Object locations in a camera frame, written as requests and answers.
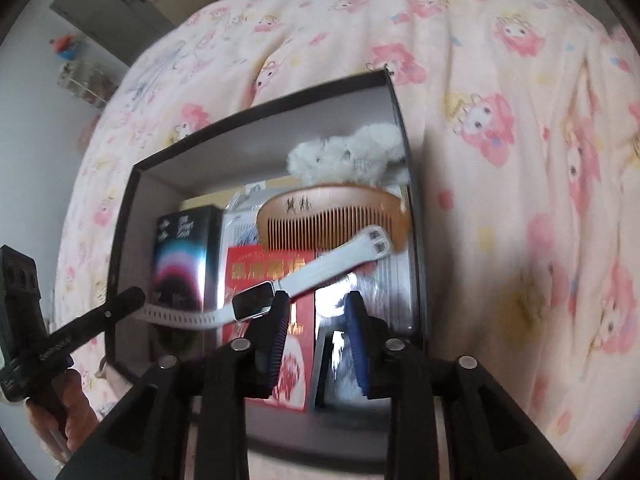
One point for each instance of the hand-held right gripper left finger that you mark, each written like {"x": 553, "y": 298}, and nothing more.
{"x": 272, "y": 345}

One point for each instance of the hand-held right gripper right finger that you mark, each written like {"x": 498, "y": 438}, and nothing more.
{"x": 356, "y": 340}

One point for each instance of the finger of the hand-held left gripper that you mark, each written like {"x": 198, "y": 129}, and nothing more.
{"x": 95, "y": 320}

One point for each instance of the white smartwatch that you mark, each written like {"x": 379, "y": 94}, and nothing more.
{"x": 310, "y": 272}

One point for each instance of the black cardboard box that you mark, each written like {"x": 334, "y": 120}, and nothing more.
{"x": 150, "y": 180}

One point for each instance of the person's left hand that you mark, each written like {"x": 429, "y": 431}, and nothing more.
{"x": 77, "y": 410}

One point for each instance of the red packet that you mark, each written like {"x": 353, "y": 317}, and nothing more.
{"x": 250, "y": 270}

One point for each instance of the black iridescent small box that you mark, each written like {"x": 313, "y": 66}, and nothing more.
{"x": 182, "y": 255}

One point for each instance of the wooden comb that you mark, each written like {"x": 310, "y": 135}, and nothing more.
{"x": 345, "y": 205}

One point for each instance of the white plush toy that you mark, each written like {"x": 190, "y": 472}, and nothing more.
{"x": 345, "y": 157}

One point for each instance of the pink printed blanket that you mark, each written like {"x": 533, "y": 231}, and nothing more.
{"x": 500, "y": 160}

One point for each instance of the colourful small toy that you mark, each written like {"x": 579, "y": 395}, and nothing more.
{"x": 67, "y": 46}

